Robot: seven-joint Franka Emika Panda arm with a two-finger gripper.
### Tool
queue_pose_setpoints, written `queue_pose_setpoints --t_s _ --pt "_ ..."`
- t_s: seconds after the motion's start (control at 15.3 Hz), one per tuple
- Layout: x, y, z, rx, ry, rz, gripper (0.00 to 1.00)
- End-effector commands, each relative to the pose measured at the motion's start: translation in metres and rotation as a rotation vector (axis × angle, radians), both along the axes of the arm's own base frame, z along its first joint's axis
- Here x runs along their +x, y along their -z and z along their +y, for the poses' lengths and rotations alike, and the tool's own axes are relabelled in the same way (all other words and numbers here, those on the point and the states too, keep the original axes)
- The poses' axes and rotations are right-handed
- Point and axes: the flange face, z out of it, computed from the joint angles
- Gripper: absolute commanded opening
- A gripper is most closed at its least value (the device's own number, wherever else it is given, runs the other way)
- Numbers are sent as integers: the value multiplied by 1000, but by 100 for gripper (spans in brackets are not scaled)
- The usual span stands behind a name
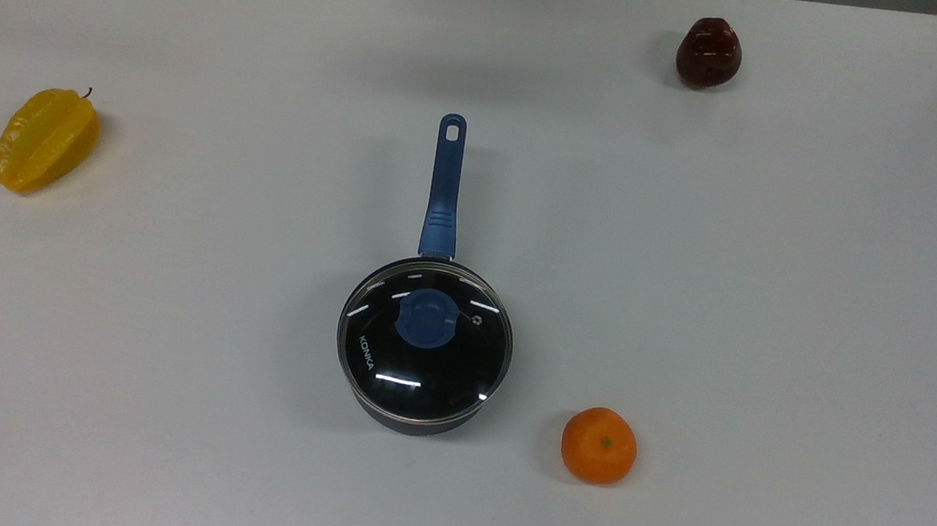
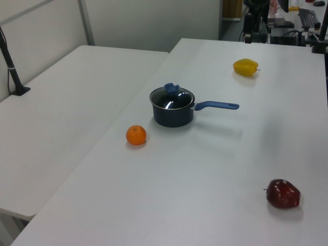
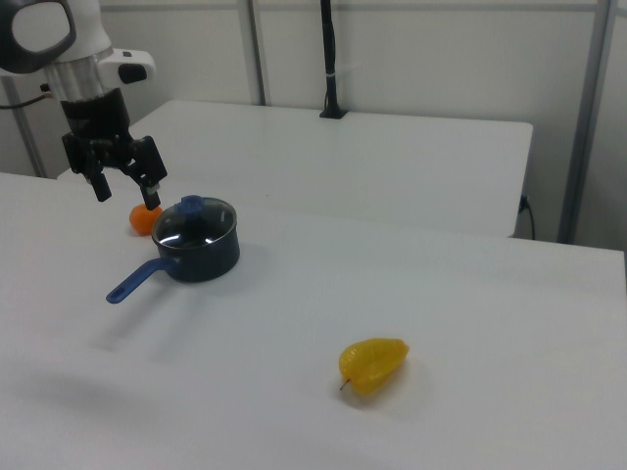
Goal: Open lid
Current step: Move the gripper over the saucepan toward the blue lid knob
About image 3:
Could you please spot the white side table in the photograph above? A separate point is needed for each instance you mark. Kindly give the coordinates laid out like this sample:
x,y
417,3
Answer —
x,y
343,166

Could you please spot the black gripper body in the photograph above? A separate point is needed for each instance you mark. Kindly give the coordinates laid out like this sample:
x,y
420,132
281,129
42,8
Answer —
x,y
95,117

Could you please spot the glass lid with blue knob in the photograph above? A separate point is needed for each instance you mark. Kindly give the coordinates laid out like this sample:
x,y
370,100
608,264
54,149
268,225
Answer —
x,y
192,205

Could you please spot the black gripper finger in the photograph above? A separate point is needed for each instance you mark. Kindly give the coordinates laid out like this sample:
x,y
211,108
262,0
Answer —
x,y
149,166
98,183

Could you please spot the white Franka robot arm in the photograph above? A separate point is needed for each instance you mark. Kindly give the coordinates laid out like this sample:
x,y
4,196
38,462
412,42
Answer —
x,y
83,29

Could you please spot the grey metal frame post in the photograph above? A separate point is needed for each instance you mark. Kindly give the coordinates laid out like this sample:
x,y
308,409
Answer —
x,y
27,142
588,122
257,49

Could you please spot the yellow starfruit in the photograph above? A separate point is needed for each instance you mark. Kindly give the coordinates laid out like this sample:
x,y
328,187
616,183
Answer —
x,y
372,364

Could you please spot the orange mandarin fruit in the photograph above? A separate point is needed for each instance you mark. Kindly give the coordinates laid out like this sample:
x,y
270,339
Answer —
x,y
139,221

